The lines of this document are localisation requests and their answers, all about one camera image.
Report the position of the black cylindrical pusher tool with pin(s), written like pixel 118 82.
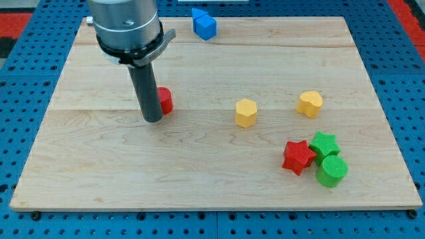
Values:
pixel 145 87

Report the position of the red cylinder block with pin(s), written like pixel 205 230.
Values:
pixel 166 100

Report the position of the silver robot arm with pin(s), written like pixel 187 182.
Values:
pixel 129 32

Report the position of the blue cube block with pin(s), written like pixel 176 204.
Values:
pixel 205 27

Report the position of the wooden board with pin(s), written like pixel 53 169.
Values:
pixel 94 151

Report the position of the yellow hexagon block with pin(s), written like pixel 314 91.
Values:
pixel 245 113

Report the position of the yellow heart block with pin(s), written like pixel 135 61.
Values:
pixel 309 104

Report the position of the red star block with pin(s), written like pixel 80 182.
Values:
pixel 297 156

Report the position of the green star block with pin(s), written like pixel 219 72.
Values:
pixel 324 145

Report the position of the green cylinder block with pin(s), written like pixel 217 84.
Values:
pixel 331 171

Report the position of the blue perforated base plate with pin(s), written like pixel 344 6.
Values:
pixel 33 67

